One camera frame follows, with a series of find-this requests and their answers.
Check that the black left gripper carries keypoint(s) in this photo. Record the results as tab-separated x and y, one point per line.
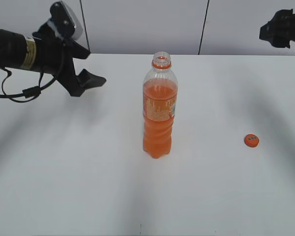
55	56

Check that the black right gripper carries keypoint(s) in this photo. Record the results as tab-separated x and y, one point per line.
280	30

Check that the orange soda bottle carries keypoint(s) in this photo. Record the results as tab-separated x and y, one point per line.
160	87

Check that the orange bottle cap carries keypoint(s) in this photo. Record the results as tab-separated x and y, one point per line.
251	140

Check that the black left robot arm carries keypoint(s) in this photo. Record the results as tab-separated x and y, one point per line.
19	52

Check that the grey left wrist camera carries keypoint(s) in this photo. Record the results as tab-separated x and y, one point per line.
65	20

